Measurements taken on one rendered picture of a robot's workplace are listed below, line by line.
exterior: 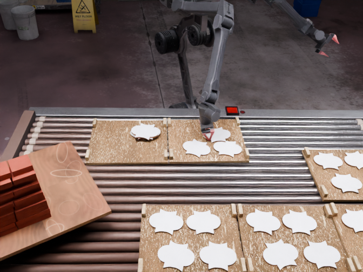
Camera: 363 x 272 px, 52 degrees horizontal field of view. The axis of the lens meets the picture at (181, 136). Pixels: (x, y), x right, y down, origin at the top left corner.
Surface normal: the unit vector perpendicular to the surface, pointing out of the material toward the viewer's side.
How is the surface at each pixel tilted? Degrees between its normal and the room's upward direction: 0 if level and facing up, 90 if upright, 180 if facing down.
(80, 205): 0
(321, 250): 0
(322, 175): 0
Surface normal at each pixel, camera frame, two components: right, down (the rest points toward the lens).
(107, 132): 0.04, -0.77
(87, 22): 0.10, 0.47
